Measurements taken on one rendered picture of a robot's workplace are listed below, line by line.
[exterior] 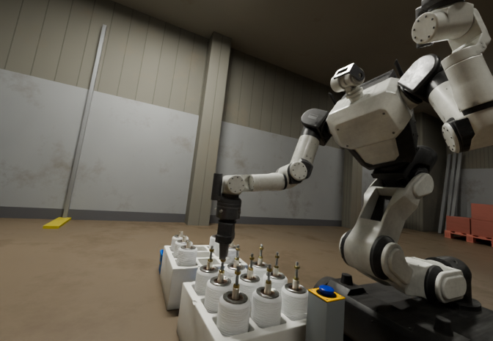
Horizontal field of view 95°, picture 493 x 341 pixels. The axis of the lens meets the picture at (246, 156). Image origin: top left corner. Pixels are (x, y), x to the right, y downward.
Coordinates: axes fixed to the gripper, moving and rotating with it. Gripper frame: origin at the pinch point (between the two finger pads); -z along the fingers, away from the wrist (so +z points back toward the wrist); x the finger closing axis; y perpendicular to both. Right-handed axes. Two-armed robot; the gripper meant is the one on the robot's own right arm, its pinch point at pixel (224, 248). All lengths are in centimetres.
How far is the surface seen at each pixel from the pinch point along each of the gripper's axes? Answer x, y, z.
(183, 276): 26.7, 22.2, -21.6
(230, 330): -14.5, -6.6, -17.3
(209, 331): -14.9, -0.7, -18.2
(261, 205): 309, -7, -6
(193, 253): 31.7, 20.1, -12.5
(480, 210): 384, -412, 24
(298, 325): -5.5, -26.6, -18.2
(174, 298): 25.5, 24.2, -31.0
